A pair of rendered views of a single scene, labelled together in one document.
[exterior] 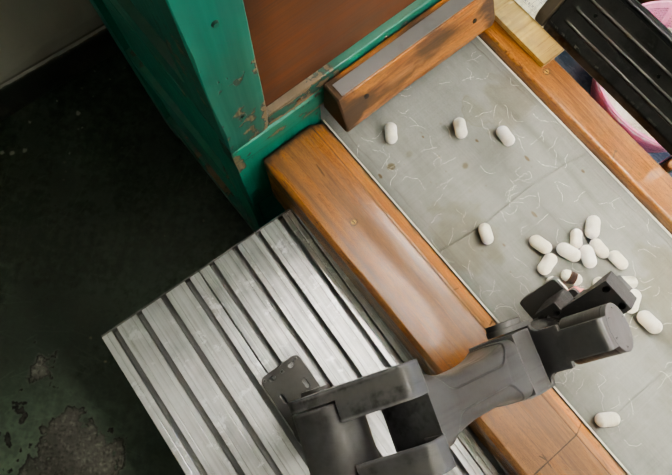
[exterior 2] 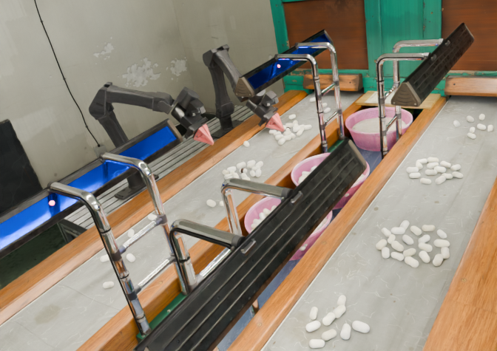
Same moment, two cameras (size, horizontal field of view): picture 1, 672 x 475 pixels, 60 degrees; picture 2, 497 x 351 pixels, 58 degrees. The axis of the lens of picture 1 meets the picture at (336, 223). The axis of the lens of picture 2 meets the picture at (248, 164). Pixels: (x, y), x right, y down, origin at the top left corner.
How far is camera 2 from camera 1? 216 cm
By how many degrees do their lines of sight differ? 63
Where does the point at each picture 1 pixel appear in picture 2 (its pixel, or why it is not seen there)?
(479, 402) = (227, 63)
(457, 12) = (345, 75)
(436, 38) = not seen: hidden behind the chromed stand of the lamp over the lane
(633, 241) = (309, 135)
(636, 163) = (334, 123)
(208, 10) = (277, 17)
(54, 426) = not seen: hidden behind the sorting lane
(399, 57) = (323, 75)
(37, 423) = not seen: hidden behind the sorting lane
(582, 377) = (257, 140)
